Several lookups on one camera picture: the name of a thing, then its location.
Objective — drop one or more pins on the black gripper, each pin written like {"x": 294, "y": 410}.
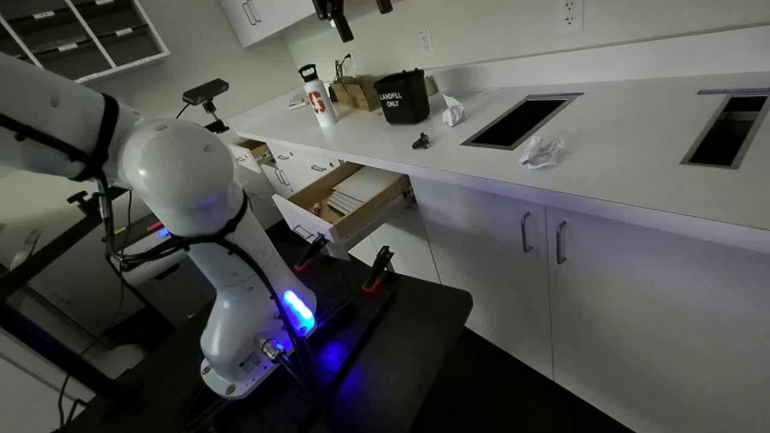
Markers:
{"x": 334, "y": 11}

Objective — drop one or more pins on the black staple remover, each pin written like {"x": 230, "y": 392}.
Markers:
{"x": 423, "y": 143}

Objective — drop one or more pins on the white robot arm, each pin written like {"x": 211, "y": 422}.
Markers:
{"x": 263, "y": 317}

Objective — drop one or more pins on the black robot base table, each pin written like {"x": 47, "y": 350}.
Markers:
{"x": 376, "y": 359}

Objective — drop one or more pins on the white upper cabinet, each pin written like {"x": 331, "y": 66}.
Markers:
{"x": 258, "y": 19}

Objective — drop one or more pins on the white water bottle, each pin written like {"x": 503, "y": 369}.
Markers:
{"x": 318, "y": 100}

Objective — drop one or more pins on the black landfill bin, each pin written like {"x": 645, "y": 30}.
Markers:
{"x": 402, "y": 98}

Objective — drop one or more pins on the crumpled white paper near bin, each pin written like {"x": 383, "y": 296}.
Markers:
{"x": 453, "y": 114}

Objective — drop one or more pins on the open wooden drawer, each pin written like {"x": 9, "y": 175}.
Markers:
{"x": 345, "y": 206}

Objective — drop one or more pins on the red black clamp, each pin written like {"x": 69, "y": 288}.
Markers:
{"x": 311, "y": 254}
{"x": 378, "y": 271}

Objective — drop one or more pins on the white cabinet door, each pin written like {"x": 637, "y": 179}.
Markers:
{"x": 662, "y": 333}
{"x": 495, "y": 249}

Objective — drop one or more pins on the white lower cabinet door right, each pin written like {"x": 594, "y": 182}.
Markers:
{"x": 662, "y": 333}

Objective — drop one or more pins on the black camera on stand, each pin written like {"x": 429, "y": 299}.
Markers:
{"x": 206, "y": 98}

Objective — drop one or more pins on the wall mail sorter shelf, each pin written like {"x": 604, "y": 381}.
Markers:
{"x": 81, "y": 39}

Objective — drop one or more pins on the wall power outlet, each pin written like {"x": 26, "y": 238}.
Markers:
{"x": 572, "y": 16}

